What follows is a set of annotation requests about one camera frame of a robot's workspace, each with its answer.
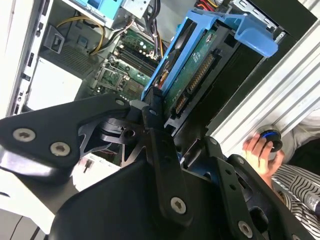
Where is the person's bare hand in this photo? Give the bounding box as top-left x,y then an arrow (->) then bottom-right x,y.
243,134 -> 286,187

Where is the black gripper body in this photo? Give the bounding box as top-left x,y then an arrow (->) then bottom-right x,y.
48,159 -> 235,240

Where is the hard disk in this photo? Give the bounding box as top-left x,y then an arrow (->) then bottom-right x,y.
141,8 -> 280,137

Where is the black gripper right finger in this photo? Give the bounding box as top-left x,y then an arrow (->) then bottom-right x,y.
203,136 -> 320,240

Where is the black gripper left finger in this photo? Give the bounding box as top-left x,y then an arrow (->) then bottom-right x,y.
0,86 -> 195,228

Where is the round black tool blue ring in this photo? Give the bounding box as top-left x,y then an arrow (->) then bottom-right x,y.
256,126 -> 284,154

